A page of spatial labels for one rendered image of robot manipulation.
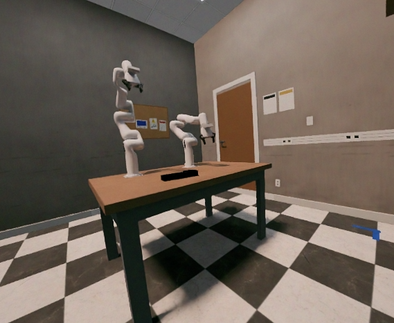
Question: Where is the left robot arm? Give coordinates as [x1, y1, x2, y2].
[170, 113, 213, 168]

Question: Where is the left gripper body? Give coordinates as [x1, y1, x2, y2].
[201, 127, 213, 138]

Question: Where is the black three-compartment bin rack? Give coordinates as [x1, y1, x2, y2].
[161, 169, 198, 182]

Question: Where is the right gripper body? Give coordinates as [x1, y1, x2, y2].
[125, 71, 140, 88]

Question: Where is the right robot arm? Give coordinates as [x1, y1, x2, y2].
[113, 60, 144, 177]

